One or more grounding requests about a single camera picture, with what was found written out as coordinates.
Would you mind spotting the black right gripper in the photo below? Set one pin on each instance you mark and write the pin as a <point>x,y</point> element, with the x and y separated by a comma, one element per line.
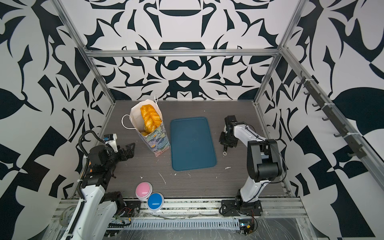
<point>222,140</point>

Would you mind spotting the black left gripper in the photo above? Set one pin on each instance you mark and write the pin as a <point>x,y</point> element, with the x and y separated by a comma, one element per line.
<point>128,152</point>

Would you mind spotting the floral white paper bag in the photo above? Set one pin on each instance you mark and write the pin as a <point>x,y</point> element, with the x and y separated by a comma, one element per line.
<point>158,141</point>

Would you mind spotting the long braided bread loaf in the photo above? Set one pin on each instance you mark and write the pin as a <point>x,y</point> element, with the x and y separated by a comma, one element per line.
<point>151,118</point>

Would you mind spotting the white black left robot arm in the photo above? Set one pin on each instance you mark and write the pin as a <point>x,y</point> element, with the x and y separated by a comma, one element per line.
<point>98,210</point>

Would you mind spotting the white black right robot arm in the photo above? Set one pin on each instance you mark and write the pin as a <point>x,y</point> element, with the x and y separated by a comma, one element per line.
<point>264,167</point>

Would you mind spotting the teal rectangular tray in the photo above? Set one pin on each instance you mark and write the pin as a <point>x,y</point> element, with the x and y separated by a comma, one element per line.
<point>192,146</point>

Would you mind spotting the pink round button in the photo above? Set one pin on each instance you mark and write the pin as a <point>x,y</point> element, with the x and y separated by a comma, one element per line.
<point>143,191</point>

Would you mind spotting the blue round button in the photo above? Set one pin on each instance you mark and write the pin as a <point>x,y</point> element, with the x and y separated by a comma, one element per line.
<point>155,202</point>

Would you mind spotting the green circuit board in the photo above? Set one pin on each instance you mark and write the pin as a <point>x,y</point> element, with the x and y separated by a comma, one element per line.
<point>247,228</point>

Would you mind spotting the roll of tape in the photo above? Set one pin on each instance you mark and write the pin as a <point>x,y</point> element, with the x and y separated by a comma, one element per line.
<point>66,216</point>

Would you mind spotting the black hook rack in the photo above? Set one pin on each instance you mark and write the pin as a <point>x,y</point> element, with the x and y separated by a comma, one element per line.
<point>334,115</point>

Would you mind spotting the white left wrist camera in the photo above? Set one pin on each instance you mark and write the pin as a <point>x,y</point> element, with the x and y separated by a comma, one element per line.
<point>111,140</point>

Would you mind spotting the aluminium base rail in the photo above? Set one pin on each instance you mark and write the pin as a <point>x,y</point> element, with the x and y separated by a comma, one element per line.
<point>191,208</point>

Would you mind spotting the white slotted cable duct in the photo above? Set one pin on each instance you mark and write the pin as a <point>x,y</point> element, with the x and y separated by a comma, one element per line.
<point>179,224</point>

